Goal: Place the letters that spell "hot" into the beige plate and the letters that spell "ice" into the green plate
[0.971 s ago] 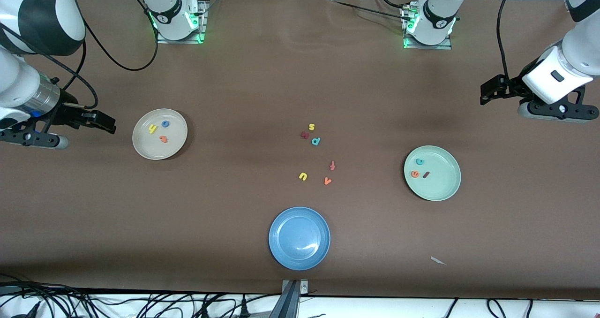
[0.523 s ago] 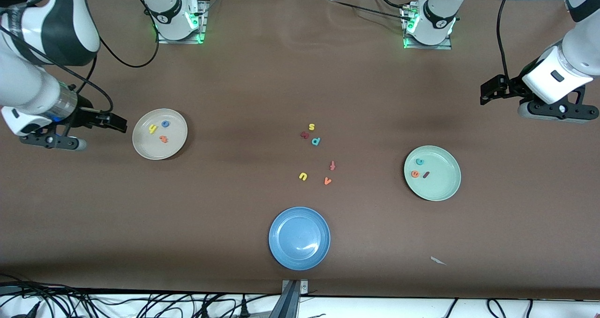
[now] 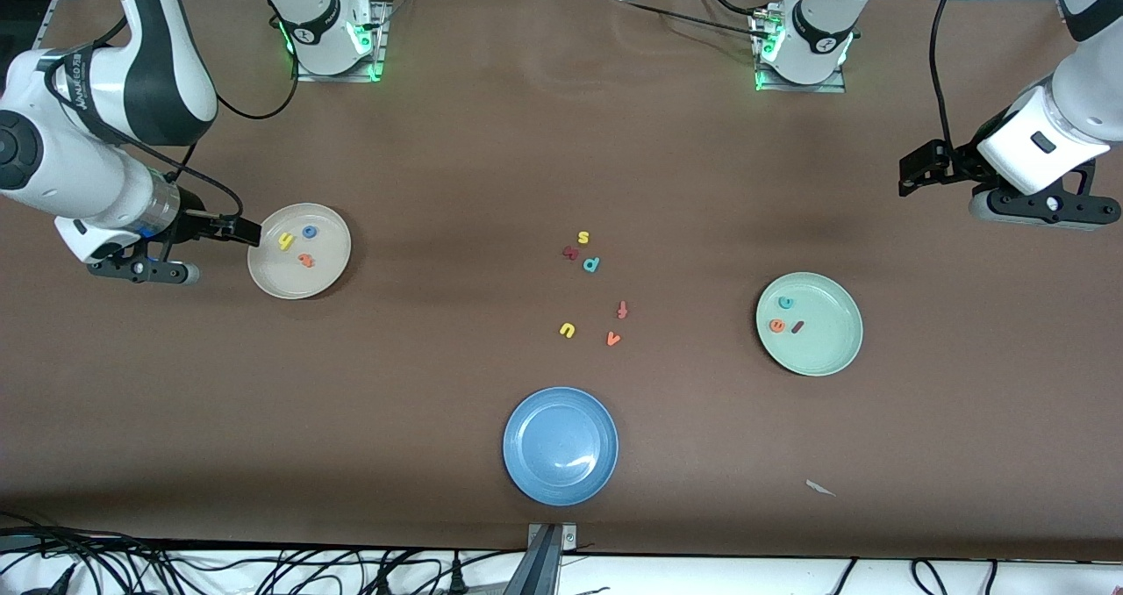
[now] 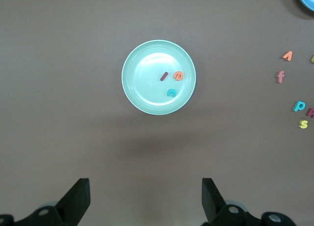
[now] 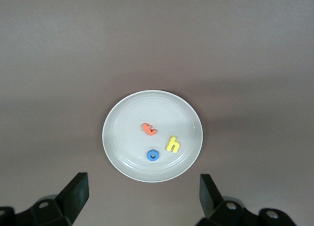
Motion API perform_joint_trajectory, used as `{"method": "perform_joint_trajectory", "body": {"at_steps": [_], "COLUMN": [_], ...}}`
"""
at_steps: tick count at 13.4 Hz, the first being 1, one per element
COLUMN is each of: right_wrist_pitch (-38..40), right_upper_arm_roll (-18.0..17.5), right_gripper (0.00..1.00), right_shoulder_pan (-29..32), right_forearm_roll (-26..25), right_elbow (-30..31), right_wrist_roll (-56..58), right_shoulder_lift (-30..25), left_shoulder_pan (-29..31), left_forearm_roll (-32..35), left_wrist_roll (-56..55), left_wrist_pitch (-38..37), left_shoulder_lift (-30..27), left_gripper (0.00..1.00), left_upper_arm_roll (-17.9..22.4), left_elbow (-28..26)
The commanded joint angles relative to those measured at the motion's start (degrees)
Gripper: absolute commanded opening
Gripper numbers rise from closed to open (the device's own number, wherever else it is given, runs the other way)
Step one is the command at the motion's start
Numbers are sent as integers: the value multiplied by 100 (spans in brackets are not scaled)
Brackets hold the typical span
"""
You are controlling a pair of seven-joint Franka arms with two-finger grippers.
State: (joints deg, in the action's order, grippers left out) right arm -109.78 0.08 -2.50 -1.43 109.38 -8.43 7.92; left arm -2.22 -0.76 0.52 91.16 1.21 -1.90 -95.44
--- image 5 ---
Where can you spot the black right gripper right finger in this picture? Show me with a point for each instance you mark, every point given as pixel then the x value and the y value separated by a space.
pixel 213 201

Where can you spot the blue foam letter o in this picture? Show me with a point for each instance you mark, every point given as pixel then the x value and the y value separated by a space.
pixel 149 155

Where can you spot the yellow foam letter h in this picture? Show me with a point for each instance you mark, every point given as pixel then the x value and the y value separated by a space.
pixel 169 145

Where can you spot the beige brown plate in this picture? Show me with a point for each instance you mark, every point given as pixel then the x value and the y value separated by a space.
pixel 127 108

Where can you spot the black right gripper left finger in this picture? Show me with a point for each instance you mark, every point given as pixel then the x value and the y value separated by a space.
pixel 71 199

